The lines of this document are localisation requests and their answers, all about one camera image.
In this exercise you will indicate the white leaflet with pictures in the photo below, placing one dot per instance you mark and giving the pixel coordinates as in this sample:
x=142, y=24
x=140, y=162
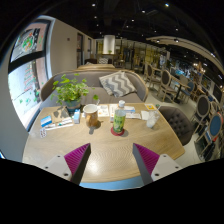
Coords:
x=103, y=110

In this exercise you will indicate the grey chevron cushion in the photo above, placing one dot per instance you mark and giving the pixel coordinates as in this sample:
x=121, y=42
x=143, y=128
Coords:
x=118, y=83

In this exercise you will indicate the flat round red coaster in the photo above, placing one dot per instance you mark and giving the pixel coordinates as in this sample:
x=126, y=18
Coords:
x=113, y=132

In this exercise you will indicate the grey curved sofa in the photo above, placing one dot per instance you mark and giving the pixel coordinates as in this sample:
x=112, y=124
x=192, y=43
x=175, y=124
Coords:
x=90, y=78

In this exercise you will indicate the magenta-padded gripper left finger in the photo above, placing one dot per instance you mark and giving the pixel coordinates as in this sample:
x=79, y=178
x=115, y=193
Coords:
x=60, y=165

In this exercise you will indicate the white cylindrical column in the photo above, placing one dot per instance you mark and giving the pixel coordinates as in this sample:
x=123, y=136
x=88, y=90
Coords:
x=109, y=45

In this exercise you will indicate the pill blister pack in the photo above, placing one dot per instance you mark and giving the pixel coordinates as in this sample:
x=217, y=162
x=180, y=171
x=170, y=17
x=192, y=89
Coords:
x=43, y=132

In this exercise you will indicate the green potted plant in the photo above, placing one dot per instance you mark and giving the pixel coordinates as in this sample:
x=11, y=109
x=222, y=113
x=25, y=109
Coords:
x=70, y=90

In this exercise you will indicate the dark grey tufted chair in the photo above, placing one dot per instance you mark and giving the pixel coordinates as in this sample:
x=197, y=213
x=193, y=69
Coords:
x=178, y=123

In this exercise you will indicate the clear plastic cup with straw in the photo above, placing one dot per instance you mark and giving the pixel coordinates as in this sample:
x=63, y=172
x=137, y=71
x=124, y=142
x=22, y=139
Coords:
x=152, y=120

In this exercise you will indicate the group of dining chairs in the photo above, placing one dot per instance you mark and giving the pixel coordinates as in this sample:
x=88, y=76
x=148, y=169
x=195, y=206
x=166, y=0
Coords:
x=165, y=80

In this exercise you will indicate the clear green-labelled drink bottle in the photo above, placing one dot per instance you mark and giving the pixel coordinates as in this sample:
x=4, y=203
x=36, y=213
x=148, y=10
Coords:
x=119, y=121

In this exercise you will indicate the brown printed booklet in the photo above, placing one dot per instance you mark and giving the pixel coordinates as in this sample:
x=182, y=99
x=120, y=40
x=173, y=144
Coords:
x=60, y=115

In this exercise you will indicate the tan ceramic mug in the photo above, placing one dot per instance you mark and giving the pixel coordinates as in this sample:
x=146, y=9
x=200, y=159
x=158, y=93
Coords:
x=91, y=116

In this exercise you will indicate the white paper napkin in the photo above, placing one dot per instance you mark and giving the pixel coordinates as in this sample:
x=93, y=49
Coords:
x=144, y=115

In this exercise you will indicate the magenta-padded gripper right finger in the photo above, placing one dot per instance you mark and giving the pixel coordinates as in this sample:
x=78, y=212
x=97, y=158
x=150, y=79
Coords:
x=165, y=165

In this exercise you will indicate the long flat white packet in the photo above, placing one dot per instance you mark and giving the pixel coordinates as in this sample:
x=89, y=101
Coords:
x=60, y=125

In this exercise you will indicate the group of ceiling spotlights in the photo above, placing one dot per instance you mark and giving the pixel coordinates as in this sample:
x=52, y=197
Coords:
x=166, y=5

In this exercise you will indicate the blue and white box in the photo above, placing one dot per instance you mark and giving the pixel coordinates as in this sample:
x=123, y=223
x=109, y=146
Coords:
x=46, y=121

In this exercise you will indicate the small blue white carton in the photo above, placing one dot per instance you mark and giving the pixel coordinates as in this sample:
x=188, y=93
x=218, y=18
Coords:
x=77, y=117

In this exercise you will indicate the window with festive decals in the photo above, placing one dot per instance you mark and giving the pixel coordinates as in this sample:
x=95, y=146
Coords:
x=25, y=86

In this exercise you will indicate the yellow square card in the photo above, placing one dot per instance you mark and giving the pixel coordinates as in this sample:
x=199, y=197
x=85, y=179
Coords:
x=150, y=106

